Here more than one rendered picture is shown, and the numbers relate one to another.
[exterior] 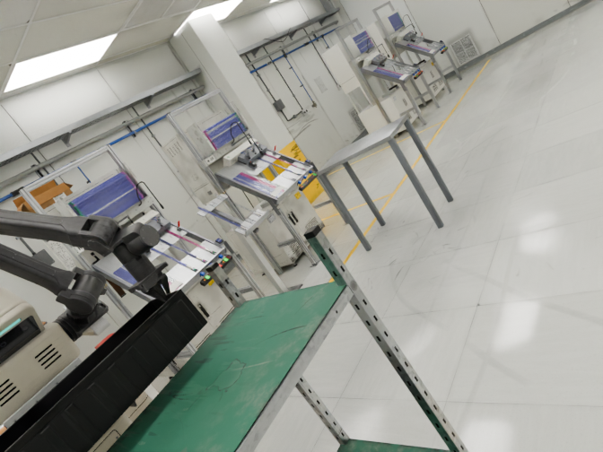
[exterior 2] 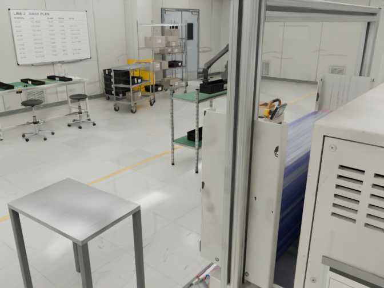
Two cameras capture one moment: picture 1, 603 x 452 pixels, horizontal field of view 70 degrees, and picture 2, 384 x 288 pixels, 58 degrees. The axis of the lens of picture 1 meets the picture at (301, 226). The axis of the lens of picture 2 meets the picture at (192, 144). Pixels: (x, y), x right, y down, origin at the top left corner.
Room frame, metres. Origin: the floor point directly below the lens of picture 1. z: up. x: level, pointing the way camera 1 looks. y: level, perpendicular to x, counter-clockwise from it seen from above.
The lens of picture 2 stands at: (5.30, -0.22, 1.86)
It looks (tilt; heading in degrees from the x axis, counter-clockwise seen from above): 20 degrees down; 174
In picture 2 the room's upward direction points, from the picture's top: straight up
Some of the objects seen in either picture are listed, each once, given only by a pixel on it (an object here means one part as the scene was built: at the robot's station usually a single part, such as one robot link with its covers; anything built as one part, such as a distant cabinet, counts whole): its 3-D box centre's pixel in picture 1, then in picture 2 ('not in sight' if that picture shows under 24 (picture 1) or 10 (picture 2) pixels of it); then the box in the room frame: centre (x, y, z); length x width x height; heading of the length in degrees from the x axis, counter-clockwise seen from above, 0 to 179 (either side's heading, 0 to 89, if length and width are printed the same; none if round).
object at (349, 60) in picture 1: (371, 81); not in sight; (7.08, -2.26, 0.95); 1.36 x 0.82 x 1.90; 45
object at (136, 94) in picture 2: not in sight; (134, 95); (-2.40, -0.69, 0.30); 0.30 x 0.23 x 0.18; 153
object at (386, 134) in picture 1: (385, 186); (80, 258); (3.36, -0.75, 0.40); 0.70 x 0.45 x 0.80; 50
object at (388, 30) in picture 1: (402, 56); not in sight; (8.09, -3.31, 0.95); 1.36 x 0.82 x 1.90; 45
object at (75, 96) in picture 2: not in sight; (80, 110); (-1.19, -1.62, 0.28); 0.54 x 0.52 x 0.57; 68
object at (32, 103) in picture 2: not in sight; (36, 119); (-0.50, -2.20, 0.31); 0.52 x 0.49 x 0.62; 135
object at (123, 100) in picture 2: not in sight; (133, 86); (-2.40, -0.69, 0.50); 0.90 x 0.54 x 1.00; 149
